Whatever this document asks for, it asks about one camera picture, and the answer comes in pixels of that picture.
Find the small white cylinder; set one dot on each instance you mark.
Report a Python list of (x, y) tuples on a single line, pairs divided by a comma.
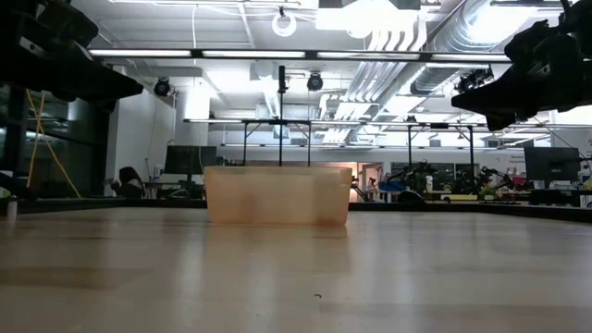
[(11, 208)]

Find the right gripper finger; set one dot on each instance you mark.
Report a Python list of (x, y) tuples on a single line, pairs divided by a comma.
[(498, 123), (495, 94)]

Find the blue cloth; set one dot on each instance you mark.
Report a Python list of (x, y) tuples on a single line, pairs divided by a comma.
[(392, 186)]

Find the orange translucent plastic basket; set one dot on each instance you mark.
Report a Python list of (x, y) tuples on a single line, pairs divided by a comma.
[(277, 199)]

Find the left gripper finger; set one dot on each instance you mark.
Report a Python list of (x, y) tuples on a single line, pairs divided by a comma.
[(105, 104), (102, 83)]

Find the silver ventilation duct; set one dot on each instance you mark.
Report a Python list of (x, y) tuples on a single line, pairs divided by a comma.
[(462, 37)]

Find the black round overhead camera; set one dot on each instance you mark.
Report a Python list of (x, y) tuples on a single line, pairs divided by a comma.
[(315, 82), (469, 81), (162, 87)]

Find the person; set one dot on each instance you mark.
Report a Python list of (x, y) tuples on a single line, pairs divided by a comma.
[(129, 181)]

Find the black background table frame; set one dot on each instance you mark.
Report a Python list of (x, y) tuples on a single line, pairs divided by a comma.
[(277, 122), (439, 125)]

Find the black computer monitor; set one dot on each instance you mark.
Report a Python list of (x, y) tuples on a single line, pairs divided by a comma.
[(550, 164), (189, 159)]

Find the black tripod stand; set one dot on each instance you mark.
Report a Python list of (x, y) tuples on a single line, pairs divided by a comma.
[(280, 129)]

